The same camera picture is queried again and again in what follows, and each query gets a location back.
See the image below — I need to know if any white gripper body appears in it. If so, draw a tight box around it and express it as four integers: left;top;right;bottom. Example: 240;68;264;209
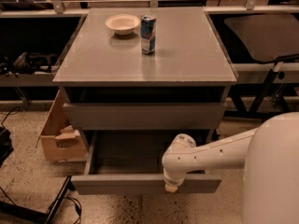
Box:
163;133;196;187

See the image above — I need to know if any grey drawer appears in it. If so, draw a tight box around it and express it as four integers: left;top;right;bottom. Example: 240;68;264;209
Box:
64;103;226;130
70;130;223;196

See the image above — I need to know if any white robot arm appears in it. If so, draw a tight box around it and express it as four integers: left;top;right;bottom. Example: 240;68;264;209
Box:
162;112;299;224

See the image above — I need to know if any grey top drawer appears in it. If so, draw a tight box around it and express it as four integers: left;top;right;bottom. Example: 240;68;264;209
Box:
64;103;226;130

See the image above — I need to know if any grey drawer cabinet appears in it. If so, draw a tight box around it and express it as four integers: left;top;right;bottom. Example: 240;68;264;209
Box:
53;7;236;141

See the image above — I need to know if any cardboard box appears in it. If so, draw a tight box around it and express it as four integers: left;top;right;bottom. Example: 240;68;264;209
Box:
40;92;88;161

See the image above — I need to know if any blue silver drink can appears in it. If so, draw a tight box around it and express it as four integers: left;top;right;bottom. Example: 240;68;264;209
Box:
140;14;156;54

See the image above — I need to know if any white bowl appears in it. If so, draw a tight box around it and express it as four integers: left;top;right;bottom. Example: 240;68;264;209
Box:
106;14;140;35

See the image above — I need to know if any black chair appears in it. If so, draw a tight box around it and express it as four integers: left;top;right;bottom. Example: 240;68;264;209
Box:
224;13;299;115

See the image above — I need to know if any black device at left edge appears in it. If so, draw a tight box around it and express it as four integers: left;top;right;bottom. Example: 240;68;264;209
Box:
0;106;20;166

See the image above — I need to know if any black headset on shelf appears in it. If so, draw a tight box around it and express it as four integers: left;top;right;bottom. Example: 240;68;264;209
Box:
0;52;58;76

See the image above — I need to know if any black stand with cable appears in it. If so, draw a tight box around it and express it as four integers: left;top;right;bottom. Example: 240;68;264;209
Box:
0;175;83;224

